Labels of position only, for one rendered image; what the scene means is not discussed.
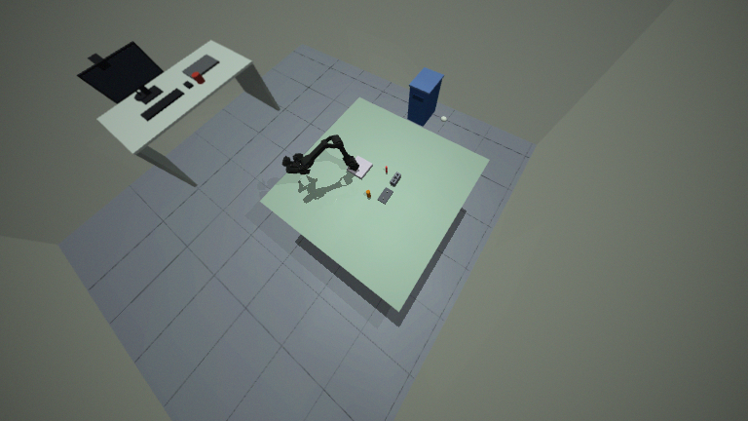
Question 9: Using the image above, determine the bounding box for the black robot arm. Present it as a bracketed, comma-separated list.
[286, 134, 359, 174]

